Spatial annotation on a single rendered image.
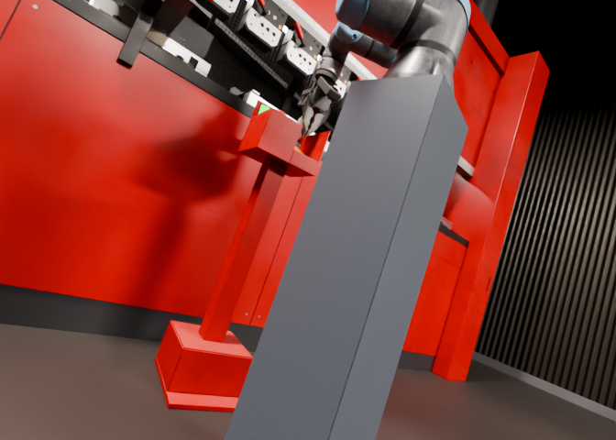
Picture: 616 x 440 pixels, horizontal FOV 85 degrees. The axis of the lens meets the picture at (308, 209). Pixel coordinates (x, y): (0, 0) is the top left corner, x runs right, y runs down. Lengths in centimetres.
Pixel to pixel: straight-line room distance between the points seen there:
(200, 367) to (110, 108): 76
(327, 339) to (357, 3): 58
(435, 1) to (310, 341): 64
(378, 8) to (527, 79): 229
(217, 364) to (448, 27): 92
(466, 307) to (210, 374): 179
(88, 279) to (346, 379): 86
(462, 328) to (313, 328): 194
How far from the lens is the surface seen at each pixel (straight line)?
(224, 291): 100
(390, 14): 73
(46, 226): 116
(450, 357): 245
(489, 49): 287
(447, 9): 77
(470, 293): 243
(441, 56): 72
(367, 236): 54
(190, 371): 98
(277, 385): 61
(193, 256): 124
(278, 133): 97
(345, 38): 108
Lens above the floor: 43
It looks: 7 degrees up
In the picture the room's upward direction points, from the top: 20 degrees clockwise
